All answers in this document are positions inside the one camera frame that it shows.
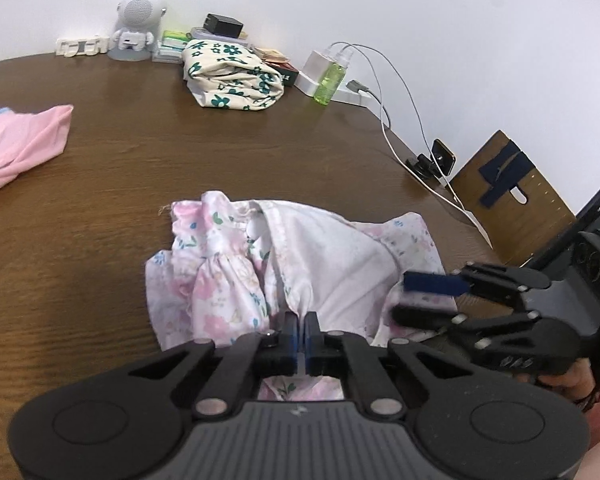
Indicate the smartphone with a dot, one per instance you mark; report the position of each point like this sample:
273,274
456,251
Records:
442,156

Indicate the cream floral folded cloth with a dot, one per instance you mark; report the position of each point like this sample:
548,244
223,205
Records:
230,77

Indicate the small brown paper packets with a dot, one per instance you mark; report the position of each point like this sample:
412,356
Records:
272,55

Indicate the black phone holder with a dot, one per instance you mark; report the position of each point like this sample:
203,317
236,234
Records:
422,165

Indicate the plain pink garment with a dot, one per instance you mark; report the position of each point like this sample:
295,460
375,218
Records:
20,145

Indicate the pink floral dress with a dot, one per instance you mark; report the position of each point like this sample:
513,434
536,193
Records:
330,260

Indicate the white power strip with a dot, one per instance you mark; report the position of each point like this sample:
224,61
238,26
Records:
356,98

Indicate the white robot speaker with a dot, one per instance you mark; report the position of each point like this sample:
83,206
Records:
139,10

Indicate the person's right hand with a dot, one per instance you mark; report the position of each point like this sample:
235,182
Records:
572,381

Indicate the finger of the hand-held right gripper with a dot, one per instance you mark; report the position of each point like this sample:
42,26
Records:
420,317
432,282

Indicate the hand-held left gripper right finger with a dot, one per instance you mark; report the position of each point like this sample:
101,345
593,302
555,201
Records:
313,345

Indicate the dark box with white label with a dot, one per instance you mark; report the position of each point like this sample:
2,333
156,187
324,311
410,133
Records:
287,76

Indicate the green spray bottle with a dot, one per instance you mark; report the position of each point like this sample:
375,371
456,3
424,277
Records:
330,85

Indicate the white charger adapter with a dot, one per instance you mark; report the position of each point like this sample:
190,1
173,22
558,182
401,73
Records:
312,65

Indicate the black charger block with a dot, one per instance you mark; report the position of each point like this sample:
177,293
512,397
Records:
223,25

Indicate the grey plug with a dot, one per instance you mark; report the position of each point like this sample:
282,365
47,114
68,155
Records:
357,85

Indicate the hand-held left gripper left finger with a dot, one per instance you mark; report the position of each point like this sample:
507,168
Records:
288,345

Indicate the stack of small flat boxes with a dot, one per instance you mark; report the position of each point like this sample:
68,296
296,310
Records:
172,42

